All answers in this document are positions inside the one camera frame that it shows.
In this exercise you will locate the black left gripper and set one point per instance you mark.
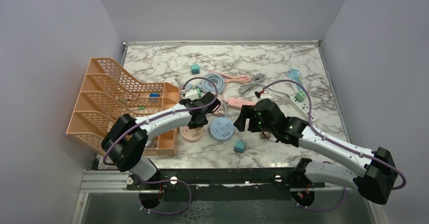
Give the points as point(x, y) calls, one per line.
point(192, 126)

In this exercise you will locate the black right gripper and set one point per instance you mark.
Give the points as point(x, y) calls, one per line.
point(247, 112)

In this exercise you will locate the teal charger cube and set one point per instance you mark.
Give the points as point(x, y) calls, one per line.
point(195, 69)
point(239, 146)

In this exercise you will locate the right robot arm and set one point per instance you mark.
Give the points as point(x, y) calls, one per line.
point(370, 172)

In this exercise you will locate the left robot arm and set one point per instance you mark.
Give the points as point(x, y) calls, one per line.
point(126, 141)

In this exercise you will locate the pink power strip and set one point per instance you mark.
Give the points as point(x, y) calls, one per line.
point(237, 103)

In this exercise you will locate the blue round power socket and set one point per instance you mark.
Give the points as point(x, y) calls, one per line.
point(221, 129)

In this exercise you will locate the green charger cube left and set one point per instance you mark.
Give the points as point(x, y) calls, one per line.
point(198, 92)

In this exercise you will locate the pink round power socket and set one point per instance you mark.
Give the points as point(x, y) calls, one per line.
point(191, 135)

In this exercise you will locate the green charger on white strip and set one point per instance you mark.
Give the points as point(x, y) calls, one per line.
point(300, 96)

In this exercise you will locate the white power strip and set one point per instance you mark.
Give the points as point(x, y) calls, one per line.
point(303, 108)

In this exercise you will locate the orange plastic desk organizer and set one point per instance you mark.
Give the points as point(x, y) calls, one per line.
point(109, 91)

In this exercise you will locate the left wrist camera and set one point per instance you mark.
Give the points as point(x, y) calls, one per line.
point(191, 94)

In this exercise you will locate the black metal base rail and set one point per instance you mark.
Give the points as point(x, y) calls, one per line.
point(204, 184)

